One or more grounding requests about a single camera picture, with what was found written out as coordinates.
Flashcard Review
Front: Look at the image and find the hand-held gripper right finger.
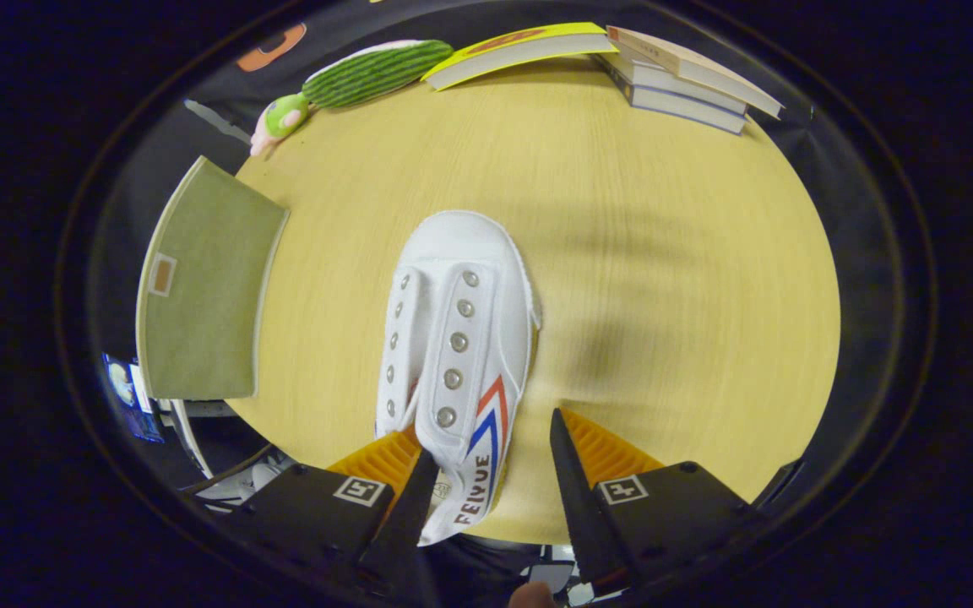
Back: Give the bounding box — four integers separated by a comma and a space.
549, 407, 770, 596

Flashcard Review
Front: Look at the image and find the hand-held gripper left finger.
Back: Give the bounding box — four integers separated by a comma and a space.
237, 425, 445, 605

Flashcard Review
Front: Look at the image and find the white canvas shoe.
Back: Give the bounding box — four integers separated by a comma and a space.
374, 209, 543, 547

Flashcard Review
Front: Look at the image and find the pale green fabric storage box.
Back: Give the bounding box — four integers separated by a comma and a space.
135, 155, 291, 401

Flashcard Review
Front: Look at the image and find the person's dark clothing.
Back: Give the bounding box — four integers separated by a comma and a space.
419, 532, 555, 608

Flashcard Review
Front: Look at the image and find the white panel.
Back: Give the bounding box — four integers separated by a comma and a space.
167, 400, 217, 482

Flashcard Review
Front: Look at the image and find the computer monitor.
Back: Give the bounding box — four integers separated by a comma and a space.
102, 353, 166, 444

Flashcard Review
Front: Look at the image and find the grey cover book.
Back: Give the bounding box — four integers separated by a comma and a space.
595, 55, 749, 134

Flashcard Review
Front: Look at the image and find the pink and green plush toy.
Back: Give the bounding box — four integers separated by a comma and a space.
250, 93, 312, 159

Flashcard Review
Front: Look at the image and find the white paperback book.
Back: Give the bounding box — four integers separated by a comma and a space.
617, 51, 749, 115

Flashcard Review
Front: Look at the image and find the green striped watermelon plush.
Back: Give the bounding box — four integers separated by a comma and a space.
301, 39, 455, 111

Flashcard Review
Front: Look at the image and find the yellow book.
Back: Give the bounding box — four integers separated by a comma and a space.
421, 22, 618, 92

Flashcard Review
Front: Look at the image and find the beige book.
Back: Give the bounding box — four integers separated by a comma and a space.
606, 25, 785, 119

